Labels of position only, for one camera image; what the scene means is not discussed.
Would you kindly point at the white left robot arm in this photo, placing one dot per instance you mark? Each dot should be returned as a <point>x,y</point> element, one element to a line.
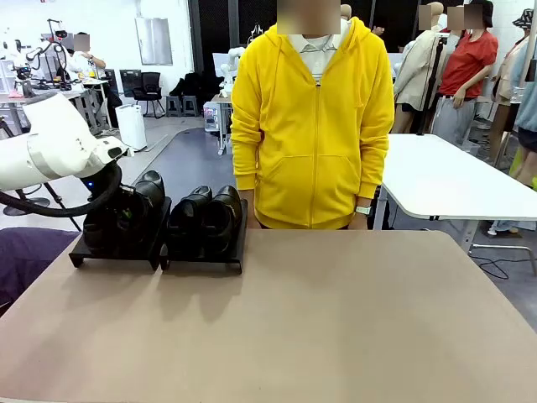
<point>50,142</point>

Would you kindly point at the white work desk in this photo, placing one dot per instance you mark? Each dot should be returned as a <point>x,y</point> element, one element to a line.
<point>90,96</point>

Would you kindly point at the black shoe stand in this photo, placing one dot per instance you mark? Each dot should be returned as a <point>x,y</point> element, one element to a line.
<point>117,260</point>
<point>201,264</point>

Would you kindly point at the person in yellow hoodie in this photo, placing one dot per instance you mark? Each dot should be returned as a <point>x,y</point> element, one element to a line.
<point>314,105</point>

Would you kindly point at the computer case with lights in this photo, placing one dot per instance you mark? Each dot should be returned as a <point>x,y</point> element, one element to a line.
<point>212,117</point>

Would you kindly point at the black smooth buckle shoe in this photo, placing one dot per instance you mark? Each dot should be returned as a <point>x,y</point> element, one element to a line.
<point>98,235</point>
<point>153,184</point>

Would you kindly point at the black textured buckle shoe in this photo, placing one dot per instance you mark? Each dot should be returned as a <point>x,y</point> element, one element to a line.
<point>189,218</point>
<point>226,214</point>

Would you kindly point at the white air purifier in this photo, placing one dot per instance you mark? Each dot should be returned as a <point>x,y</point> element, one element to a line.
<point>131,128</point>

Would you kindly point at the person's right hand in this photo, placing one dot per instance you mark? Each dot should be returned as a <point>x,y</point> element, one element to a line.
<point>248,210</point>

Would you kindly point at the black bag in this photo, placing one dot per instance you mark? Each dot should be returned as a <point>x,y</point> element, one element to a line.
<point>191,84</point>

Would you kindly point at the person's right forearm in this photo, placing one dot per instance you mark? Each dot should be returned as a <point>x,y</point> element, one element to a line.
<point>245,163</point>

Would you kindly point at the mannequin in beige jacket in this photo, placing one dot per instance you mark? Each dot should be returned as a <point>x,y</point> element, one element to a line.
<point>419,71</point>

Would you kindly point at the white table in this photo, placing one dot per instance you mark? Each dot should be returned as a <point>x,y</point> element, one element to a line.
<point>440,176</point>

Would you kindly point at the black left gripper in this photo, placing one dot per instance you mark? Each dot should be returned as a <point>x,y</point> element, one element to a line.
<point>128,196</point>

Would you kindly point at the mannequin in red shirt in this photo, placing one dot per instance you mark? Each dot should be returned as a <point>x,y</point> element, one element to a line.
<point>467,63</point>

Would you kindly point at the grey wall panel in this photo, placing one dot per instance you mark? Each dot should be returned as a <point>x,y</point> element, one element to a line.
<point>153,42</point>

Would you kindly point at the silver wristwatch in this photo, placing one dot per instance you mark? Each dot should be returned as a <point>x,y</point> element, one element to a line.
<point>363,210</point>

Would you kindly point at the black pedestal stool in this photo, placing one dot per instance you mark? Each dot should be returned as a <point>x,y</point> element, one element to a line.
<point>25,207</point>

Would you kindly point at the grey plastic stool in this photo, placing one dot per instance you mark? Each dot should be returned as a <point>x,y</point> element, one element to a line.
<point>190,106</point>
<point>174,106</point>

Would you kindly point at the black office chair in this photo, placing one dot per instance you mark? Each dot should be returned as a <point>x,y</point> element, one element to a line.
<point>149,86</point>

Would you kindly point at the small white background robot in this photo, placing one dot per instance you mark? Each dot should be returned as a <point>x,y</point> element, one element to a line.
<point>233,56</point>

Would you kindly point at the person's left forearm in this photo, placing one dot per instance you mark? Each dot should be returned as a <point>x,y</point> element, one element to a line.
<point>373,172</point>

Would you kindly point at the purple cloth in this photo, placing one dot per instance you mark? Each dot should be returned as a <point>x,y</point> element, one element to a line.
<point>29,260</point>

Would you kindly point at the person's left hand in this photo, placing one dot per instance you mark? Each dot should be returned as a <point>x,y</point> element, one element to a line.
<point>361,221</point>

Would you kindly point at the seated person in white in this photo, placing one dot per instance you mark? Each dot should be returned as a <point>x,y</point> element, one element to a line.
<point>90,63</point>

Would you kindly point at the mannequin in blue top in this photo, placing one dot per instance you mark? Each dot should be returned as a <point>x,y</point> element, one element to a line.
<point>529,105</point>

